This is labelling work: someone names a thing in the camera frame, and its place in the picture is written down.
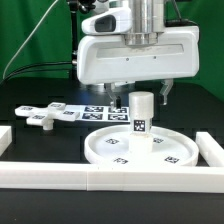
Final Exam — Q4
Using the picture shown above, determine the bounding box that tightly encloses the white marker sheet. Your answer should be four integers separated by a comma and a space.
66, 105, 130, 123

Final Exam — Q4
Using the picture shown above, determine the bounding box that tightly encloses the white front fence bar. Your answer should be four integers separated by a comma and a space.
0, 162, 224, 193

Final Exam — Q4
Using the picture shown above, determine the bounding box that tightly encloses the grey cable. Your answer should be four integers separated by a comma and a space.
1, 0, 60, 80

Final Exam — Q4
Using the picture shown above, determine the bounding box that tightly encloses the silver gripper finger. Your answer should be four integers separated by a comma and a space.
104, 83, 121, 108
160, 79, 173, 105

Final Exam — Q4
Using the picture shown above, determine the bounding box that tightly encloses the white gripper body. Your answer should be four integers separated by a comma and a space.
77, 26, 199, 85

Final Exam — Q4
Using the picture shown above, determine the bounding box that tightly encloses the white round table top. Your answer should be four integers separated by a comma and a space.
84, 125, 199, 166

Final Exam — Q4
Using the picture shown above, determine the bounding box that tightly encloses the white left fence block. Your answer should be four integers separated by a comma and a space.
0, 126, 12, 156

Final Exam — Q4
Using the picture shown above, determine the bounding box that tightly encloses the black cable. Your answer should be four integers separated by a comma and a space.
0, 61, 74, 84

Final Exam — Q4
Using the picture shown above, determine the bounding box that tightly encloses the white cross table base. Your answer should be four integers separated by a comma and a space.
15, 102, 80, 131

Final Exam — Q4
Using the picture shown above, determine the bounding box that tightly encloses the white fence bar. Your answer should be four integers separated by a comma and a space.
196, 132, 224, 167
0, 162, 224, 193

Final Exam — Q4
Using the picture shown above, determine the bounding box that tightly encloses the white right fence bar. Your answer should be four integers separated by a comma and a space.
196, 132, 224, 167

